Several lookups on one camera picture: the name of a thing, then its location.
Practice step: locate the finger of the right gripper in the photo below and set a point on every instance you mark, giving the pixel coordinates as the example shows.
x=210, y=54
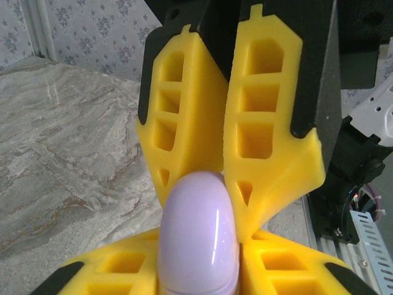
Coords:
x=196, y=123
x=282, y=184

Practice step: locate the purple earbud charging case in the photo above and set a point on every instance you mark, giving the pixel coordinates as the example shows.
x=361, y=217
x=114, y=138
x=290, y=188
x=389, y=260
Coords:
x=196, y=239

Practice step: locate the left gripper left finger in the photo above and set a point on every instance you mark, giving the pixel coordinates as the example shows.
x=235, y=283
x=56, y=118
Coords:
x=116, y=267

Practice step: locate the aluminium mounting rail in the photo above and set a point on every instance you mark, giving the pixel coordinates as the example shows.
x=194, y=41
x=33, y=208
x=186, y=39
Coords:
x=337, y=267

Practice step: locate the aluminium corner post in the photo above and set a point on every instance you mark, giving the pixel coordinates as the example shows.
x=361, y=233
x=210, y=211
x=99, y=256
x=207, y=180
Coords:
x=41, y=30

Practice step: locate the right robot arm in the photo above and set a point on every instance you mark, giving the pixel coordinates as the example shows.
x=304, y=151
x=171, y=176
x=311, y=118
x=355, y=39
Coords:
x=353, y=159

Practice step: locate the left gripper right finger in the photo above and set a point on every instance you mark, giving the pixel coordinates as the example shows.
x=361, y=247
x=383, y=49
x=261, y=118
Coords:
x=291, y=270

